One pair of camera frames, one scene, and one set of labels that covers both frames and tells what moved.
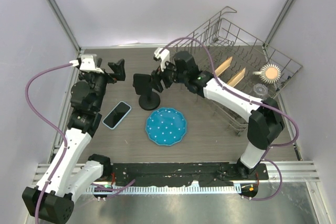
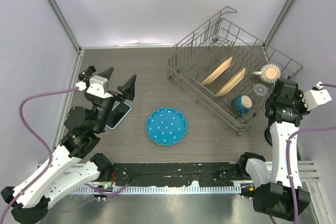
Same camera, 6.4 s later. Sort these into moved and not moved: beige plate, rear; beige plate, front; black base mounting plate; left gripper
Moved: left gripper
Not moved: black base mounting plate; beige plate, front; beige plate, rear
